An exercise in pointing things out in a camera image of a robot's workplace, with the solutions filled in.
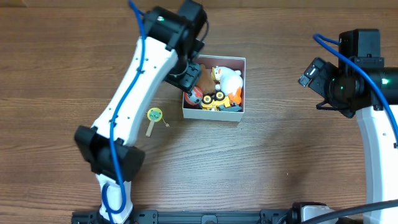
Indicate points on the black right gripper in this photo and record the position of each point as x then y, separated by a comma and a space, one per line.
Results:
325, 104

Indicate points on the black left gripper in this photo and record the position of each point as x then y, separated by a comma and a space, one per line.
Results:
189, 78

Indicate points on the brown plush toy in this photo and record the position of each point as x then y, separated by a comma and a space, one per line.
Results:
205, 83

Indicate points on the red toy ball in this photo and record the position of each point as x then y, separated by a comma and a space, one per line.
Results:
194, 97

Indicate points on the yellow toy truck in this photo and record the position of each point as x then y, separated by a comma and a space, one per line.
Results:
219, 102

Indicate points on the white plush duck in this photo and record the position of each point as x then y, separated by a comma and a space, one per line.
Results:
230, 82

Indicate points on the yellow wooden rattle drum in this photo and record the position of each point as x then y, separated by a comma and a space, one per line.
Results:
154, 115

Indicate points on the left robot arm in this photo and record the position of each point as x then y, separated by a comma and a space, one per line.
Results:
166, 50

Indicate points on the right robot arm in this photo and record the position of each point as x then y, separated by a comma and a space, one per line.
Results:
360, 87

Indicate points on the white box pink interior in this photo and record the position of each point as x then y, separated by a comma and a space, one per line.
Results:
210, 61

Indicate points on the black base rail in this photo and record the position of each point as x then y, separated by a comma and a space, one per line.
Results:
268, 216

